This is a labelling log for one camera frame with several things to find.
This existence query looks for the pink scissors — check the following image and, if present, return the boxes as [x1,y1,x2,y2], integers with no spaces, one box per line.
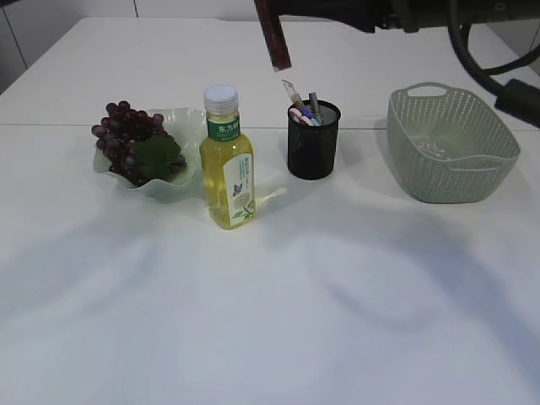
[289,107,313,127]

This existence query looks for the red glitter pen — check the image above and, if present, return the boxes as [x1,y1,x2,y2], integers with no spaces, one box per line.
[254,0,292,72]

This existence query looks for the blue scissors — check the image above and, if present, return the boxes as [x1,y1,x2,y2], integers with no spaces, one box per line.
[300,108,321,127]

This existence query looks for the silver glitter pen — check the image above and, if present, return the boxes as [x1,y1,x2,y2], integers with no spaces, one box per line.
[309,92,324,126]

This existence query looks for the green scalloped plastic plate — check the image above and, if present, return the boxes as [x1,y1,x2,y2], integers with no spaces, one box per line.
[93,107,207,200]

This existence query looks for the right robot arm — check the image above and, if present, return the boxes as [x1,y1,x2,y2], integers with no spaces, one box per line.
[269,0,539,34]

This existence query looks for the gold marker pen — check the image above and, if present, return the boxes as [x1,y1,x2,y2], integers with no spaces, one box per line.
[290,93,305,111]

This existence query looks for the clear plastic ruler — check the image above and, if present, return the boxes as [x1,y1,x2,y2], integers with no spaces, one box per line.
[282,79,298,100]

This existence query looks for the yellow tea drink bottle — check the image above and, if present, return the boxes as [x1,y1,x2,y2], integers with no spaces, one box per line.
[199,84,256,230]

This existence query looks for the clear plastic sheet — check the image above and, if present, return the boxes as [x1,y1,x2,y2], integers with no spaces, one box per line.
[417,142,453,161]

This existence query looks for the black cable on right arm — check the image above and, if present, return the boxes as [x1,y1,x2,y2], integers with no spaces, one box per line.
[446,0,540,127]

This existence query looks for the black mesh pen holder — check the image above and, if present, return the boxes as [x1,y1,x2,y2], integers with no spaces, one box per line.
[287,100,341,181]

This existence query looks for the artificial purple grape bunch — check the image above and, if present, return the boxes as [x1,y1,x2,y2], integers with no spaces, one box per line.
[91,100,187,187]

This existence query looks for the green plastic woven basket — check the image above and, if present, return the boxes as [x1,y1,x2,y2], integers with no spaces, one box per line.
[386,83,521,204]

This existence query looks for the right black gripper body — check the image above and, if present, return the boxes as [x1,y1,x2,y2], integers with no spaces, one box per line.
[270,0,402,34]

